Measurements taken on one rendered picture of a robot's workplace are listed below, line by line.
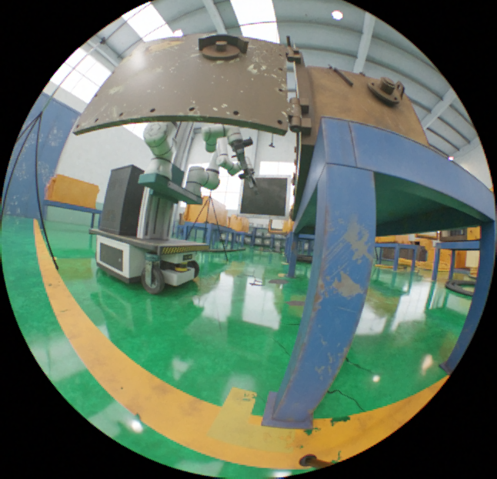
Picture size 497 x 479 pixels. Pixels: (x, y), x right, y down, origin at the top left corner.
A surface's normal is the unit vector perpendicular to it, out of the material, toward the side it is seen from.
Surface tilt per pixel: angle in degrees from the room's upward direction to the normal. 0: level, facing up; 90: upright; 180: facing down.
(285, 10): 180
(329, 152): 90
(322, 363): 90
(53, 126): 90
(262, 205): 90
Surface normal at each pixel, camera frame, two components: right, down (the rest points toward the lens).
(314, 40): -0.11, 0.99
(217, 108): 0.16, -0.03
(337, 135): -0.24, -0.07
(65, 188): 0.96, 0.10
